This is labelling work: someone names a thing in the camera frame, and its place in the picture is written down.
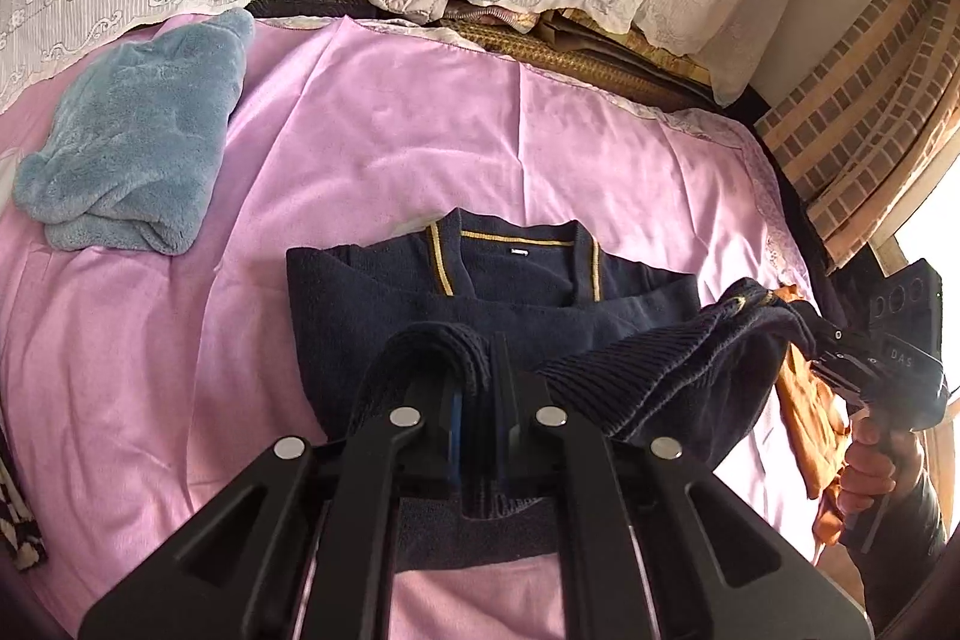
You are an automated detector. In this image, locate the navy knit cardigan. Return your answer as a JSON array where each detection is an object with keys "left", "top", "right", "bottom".
[{"left": 285, "top": 206, "right": 833, "bottom": 570}]

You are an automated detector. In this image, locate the person's right hand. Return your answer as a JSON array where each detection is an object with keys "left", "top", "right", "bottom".
[{"left": 836, "top": 415, "right": 920, "bottom": 522}]

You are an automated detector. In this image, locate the purple floral bed sheet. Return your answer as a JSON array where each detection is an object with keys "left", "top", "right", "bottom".
[{"left": 660, "top": 107, "right": 815, "bottom": 296}]

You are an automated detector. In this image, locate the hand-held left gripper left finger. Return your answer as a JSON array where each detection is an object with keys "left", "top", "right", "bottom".
[{"left": 79, "top": 377, "right": 464, "bottom": 640}]

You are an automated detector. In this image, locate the brick pattern curtain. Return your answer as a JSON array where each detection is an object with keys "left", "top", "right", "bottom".
[{"left": 754, "top": 0, "right": 960, "bottom": 266}]

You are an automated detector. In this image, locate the person's right forearm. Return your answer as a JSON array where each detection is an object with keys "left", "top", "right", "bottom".
[{"left": 840, "top": 445, "right": 950, "bottom": 626}]

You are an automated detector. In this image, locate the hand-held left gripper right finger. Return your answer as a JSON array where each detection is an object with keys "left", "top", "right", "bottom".
[{"left": 491, "top": 340, "right": 875, "bottom": 640}]

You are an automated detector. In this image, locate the pink satin bed sheet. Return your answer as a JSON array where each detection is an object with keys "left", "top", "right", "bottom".
[{"left": 0, "top": 14, "right": 826, "bottom": 640}]

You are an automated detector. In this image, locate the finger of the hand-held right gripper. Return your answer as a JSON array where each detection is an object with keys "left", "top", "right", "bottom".
[
  {"left": 814, "top": 310, "right": 871, "bottom": 357},
  {"left": 810, "top": 351, "right": 865, "bottom": 402}
]

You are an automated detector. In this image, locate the orange knit sweater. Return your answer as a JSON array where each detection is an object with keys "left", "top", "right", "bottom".
[{"left": 772, "top": 284, "right": 853, "bottom": 547}]

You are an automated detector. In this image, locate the light blue fleece garment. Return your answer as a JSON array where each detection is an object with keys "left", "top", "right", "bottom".
[{"left": 13, "top": 6, "right": 256, "bottom": 256}]

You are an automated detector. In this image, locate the black white striped garment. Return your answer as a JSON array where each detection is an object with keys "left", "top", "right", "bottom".
[{"left": 0, "top": 430, "right": 50, "bottom": 570}]

